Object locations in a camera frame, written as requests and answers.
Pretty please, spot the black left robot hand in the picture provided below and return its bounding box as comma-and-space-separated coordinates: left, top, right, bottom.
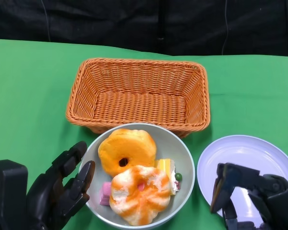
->
0, 140, 96, 230

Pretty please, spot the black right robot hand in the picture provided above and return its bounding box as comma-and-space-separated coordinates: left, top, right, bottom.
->
210, 162, 288, 230

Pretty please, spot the pink cake slice with cherry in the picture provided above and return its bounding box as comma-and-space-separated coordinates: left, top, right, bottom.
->
99, 181, 111, 206

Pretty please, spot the orange white striped ring bread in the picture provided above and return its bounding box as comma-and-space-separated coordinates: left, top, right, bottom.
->
109, 164, 171, 226

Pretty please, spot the plain golden ring bread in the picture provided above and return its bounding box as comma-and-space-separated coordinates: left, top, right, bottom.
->
97, 128, 157, 177

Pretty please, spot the pale grey-green ceramic bowl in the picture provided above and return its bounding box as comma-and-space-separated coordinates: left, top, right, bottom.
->
79, 122, 196, 228

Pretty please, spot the pink yellow striped cake slice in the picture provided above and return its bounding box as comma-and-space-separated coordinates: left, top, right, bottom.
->
155, 159, 182, 196

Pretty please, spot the white round plate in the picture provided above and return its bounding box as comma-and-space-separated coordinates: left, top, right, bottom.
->
196, 135, 288, 222

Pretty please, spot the orange wicker basket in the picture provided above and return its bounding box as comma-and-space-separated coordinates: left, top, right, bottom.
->
66, 57, 211, 138

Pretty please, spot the green tablecloth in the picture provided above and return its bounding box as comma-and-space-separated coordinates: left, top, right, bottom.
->
0, 38, 288, 230

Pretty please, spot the black backdrop curtain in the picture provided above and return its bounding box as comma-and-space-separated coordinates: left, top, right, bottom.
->
0, 0, 288, 57

